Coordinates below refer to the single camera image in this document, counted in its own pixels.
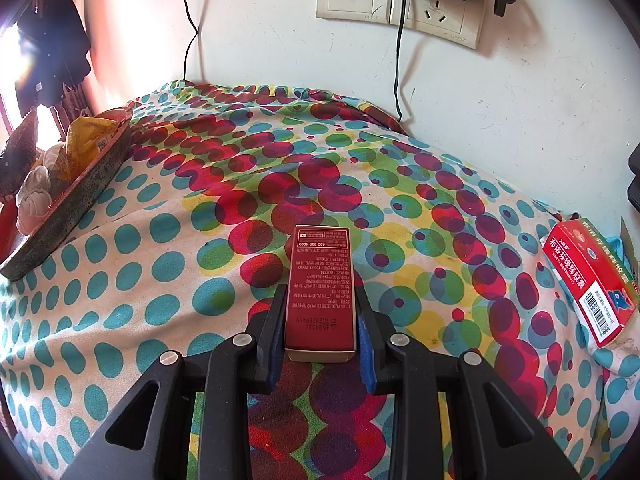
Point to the black clamp mount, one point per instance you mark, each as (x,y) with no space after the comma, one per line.
(635,170)

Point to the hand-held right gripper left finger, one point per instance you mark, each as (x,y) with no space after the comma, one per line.
(270,350)

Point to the red and white medicine box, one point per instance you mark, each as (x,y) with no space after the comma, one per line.
(585,280)

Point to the white power outlet plate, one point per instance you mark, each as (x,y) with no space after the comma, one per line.
(440,25)

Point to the blue cloth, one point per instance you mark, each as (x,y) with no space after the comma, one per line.
(620,245)

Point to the yellow snack bag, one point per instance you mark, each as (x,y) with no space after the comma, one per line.
(85,140)

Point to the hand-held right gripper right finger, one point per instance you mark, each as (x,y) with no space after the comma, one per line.
(367,355)

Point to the round red metal tray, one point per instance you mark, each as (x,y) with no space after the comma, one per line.
(75,200)

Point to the dark hanging clothes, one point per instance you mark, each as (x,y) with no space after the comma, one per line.
(55,50)

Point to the colourful polka dot blanket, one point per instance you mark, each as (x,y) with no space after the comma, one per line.
(400,210)

